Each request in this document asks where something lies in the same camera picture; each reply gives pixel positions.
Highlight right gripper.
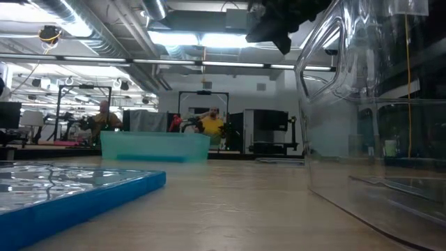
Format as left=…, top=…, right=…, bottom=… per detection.
left=245, top=0, right=334, bottom=56

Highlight teal plastic bin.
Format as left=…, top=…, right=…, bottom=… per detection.
left=100, top=130, right=212, bottom=164

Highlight clear plastic bin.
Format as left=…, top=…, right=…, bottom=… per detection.
left=295, top=0, right=446, bottom=251

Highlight grey ceiling box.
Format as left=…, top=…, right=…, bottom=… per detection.
left=225, top=8, right=250, bottom=31

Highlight person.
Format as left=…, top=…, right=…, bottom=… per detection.
left=89, top=100, right=123, bottom=146
left=197, top=106, right=226, bottom=146

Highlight red object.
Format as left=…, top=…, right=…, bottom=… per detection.
left=169, top=114, right=183, bottom=133

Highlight grey cover cloth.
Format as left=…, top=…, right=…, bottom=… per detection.
left=122, top=109, right=169, bottom=132

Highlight dark background table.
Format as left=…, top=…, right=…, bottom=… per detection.
left=0, top=144, right=102, bottom=161

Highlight white table lamp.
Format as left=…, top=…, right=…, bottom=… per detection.
left=20, top=110, right=45, bottom=142

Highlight black monitor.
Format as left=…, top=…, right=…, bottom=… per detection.
left=0, top=101, right=22, bottom=130

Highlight black metal stand frame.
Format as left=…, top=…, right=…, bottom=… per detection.
left=178, top=89, right=230, bottom=140
left=54, top=84, right=112, bottom=142

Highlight yellow hanging cord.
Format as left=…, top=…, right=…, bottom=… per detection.
left=403, top=13, right=413, bottom=158

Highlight silver air duct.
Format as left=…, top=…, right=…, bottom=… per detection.
left=141, top=0, right=168, bottom=21
left=29, top=0, right=123, bottom=59

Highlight yellow ceiling cord reel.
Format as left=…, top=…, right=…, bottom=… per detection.
left=38, top=24, right=63, bottom=45

